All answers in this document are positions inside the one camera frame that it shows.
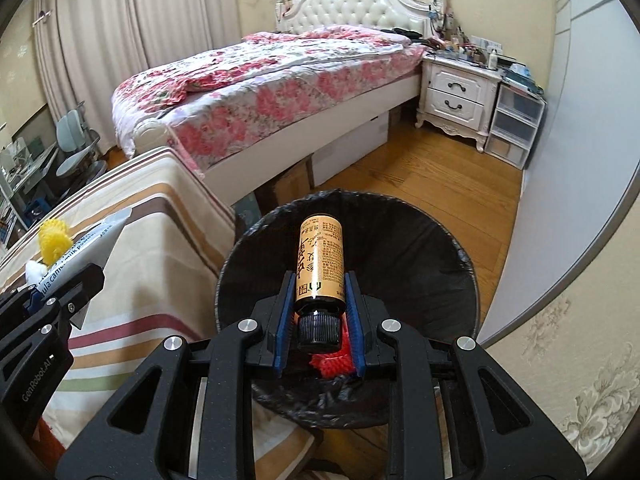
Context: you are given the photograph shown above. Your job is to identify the blue crate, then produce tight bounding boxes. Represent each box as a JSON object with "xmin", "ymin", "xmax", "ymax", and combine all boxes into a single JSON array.
[{"xmin": 25, "ymin": 195, "xmax": 55, "ymax": 217}]

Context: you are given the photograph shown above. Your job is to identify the pink floral quilt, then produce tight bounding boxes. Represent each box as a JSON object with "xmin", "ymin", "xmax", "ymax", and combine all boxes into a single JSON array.
[{"xmin": 111, "ymin": 25, "xmax": 426, "ymax": 171}]

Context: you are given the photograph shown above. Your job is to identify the white milk powder packet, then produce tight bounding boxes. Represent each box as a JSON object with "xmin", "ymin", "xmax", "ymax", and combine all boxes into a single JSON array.
[{"xmin": 37, "ymin": 208, "xmax": 135, "ymax": 332}]

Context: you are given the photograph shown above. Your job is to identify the white storage box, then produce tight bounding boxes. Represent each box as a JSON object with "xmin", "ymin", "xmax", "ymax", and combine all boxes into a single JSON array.
[{"xmin": 312, "ymin": 110, "xmax": 391, "ymax": 186}]

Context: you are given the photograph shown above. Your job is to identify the white bed with tufted headboard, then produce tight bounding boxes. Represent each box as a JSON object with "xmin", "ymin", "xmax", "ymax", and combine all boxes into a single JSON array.
[{"xmin": 135, "ymin": 0, "xmax": 436, "ymax": 206}]

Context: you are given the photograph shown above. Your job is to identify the clear plastic drawer unit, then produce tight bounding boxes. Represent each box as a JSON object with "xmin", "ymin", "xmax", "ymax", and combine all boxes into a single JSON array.
[{"xmin": 484, "ymin": 80, "xmax": 547, "ymax": 170}]

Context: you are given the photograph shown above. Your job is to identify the light grey sliding door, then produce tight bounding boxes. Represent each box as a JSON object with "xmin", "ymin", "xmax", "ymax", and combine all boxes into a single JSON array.
[{"xmin": 477, "ymin": 0, "xmax": 640, "ymax": 348}]

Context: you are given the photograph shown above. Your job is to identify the red foam fruit net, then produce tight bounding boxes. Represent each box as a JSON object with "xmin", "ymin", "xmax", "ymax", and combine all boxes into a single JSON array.
[{"xmin": 307, "ymin": 330, "xmax": 358, "ymax": 378}]

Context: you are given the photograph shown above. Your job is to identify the gold bottle with black cap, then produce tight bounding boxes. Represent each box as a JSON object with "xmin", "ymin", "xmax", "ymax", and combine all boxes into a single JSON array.
[{"xmin": 293, "ymin": 214, "xmax": 348, "ymax": 352}]

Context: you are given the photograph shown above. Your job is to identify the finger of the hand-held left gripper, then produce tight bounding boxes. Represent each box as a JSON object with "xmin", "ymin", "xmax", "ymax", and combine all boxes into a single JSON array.
[
  {"xmin": 37, "ymin": 262, "xmax": 107, "ymax": 333},
  {"xmin": 0, "ymin": 287, "xmax": 46, "ymax": 328}
]

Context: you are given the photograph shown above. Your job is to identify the orange-red cloth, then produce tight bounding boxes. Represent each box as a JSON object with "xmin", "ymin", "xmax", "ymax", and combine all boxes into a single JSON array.
[{"xmin": 30, "ymin": 417, "xmax": 68, "ymax": 448}]

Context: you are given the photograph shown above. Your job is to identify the white nightstand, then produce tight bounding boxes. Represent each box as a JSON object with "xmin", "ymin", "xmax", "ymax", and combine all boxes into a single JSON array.
[{"xmin": 415, "ymin": 52, "xmax": 501, "ymax": 153}]

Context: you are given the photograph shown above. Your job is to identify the trash bin with black bag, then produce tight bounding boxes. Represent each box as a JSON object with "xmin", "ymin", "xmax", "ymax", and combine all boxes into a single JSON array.
[{"xmin": 214, "ymin": 187, "xmax": 483, "ymax": 431}]

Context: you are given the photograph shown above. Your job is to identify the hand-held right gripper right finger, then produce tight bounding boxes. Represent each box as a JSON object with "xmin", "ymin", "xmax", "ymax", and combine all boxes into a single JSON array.
[{"xmin": 342, "ymin": 270, "xmax": 588, "ymax": 480}]

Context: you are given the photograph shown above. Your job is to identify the cluster of small bottles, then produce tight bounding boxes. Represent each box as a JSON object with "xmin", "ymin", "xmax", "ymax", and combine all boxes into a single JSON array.
[{"xmin": 430, "ymin": 0, "xmax": 546, "ymax": 93}]

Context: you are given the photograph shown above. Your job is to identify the white crumpled paper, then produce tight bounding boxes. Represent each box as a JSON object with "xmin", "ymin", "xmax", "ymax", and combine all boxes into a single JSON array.
[{"xmin": 25, "ymin": 259, "xmax": 48, "ymax": 286}]

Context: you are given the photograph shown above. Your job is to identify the striped tablecloth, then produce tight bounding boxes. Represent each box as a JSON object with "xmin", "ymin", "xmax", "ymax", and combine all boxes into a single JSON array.
[{"xmin": 0, "ymin": 146, "xmax": 317, "ymax": 480}]

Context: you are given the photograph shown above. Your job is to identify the beige curtains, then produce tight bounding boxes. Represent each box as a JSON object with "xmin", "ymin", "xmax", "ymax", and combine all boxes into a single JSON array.
[{"xmin": 30, "ymin": 0, "xmax": 251, "ymax": 156}]

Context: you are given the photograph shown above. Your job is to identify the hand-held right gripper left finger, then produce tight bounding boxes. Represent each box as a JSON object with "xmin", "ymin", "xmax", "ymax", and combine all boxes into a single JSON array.
[{"xmin": 55, "ymin": 270, "xmax": 297, "ymax": 480}]

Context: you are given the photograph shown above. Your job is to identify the grey-blue desk chair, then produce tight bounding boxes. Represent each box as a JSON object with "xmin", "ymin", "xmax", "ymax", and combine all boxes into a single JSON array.
[{"xmin": 52, "ymin": 109, "xmax": 108, "ymax": 178}]

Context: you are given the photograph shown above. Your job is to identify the white desk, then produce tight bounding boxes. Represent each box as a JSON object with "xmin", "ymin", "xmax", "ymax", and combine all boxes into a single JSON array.
[{"xmin": 0, "ymin": 135, "xmax": 61, "ymax": 221}]

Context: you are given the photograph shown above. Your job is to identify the brown cardboard box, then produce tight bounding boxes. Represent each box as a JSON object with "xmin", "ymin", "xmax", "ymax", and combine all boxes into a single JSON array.
[{"xmin": 260, "ymin": 157, "xmax": 316, "ymax": 211}]

